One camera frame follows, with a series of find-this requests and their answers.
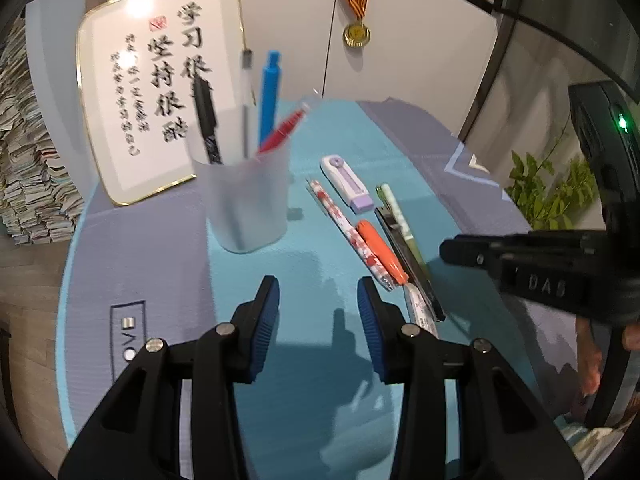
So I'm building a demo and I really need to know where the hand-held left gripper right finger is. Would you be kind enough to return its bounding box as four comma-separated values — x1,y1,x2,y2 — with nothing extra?
356,276,583,480

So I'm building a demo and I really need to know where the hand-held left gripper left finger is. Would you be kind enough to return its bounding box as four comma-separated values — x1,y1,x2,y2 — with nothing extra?
57,275,281,480

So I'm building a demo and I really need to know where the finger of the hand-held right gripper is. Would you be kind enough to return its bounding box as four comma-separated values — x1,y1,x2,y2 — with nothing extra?
439,230,609,274

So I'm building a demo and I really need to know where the dark grey metallic pen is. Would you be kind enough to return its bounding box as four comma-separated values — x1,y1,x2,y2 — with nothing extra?
374,205,447,322

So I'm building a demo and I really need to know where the pale green pen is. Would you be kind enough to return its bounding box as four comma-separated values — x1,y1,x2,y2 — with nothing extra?
375,184,426,271

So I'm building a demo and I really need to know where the orange highlighter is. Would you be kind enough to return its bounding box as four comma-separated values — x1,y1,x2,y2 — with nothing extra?
356,220,409,286

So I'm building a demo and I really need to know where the red white patterned pen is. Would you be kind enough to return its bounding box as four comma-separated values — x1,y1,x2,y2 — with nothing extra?
306,179,396,292

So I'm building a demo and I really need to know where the frosted plastic pen cup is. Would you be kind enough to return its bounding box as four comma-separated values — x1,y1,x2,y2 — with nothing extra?
186,94,322,255

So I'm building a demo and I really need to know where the black pen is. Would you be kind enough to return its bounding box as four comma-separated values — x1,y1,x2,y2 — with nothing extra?
191,76,224,166

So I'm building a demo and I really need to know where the blue pen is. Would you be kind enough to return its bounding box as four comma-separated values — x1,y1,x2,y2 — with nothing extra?
257,51,282,153

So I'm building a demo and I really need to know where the clear gel pen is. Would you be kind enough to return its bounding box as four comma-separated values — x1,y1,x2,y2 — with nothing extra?
240,49,254,161

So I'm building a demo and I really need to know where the person's right hand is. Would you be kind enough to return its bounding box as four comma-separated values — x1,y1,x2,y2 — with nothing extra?
574,317,640,398

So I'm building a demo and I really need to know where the green leafy plant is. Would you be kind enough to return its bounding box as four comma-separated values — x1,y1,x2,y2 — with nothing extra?
505,150,598,231

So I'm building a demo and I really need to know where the teal and grey table mat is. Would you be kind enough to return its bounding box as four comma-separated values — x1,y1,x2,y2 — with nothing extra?
57,99,581,480

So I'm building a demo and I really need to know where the white purple correction tape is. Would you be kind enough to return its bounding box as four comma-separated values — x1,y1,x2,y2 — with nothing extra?
320,155,375,212

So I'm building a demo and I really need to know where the person's light printed clothing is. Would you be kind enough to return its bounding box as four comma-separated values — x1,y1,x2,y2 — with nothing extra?
560,410,640,480

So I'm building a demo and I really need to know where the gold medal with striped ribbon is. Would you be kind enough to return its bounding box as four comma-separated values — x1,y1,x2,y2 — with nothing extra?
336,0,375,50

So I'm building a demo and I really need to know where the right glass cabinet door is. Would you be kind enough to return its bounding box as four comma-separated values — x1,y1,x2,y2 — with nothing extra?
492,0,640,92

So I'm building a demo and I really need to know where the white calligraphy sign board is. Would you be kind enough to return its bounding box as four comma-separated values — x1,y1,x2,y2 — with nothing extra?
76,0,246,207

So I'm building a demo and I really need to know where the tall stack of books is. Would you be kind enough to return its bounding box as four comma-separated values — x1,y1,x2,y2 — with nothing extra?
0,15,86,246

